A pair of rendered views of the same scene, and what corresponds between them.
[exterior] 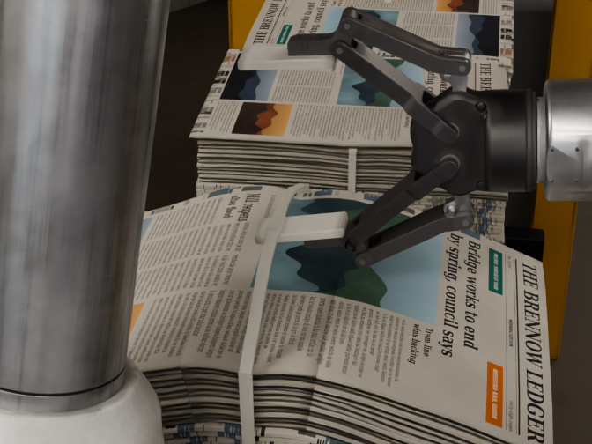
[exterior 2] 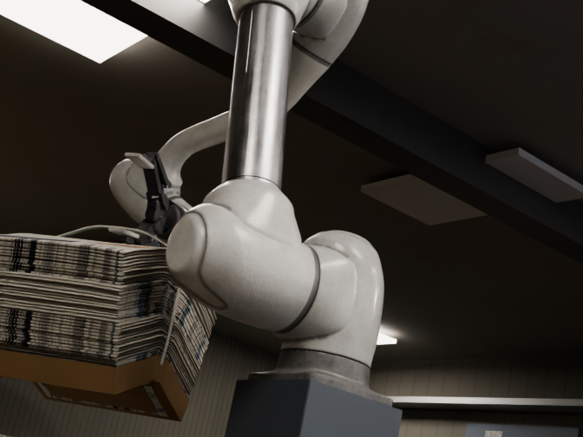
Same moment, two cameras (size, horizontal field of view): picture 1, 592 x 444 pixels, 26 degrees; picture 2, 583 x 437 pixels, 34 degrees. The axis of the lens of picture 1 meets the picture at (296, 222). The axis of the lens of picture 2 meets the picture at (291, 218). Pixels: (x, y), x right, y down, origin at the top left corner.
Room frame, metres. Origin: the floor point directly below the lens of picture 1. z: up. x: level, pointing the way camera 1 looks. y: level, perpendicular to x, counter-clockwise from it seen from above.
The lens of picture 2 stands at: (0.26, 1.63, 0.76)
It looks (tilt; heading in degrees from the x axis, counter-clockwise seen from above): 18 degrees up; 281
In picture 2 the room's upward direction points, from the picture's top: 12 degrees clockwise
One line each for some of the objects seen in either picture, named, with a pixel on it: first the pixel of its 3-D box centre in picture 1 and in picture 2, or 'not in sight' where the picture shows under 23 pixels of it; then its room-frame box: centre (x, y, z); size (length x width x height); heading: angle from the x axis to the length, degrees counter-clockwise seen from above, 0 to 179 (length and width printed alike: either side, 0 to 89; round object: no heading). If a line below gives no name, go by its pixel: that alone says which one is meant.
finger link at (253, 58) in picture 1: (288, 57); (140, 160); (0.87, 0.01, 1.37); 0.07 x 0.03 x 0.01; 82
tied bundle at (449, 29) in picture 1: (380, 90); not in sight; (1.77, -0.13, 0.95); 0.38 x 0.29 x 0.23; 81
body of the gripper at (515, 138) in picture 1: (474, 141); (160, 215); (0.85, -0.13, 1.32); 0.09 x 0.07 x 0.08; 82
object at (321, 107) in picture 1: (353, 96); not in sight; (1.49, -0.07, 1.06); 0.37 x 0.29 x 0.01; 83
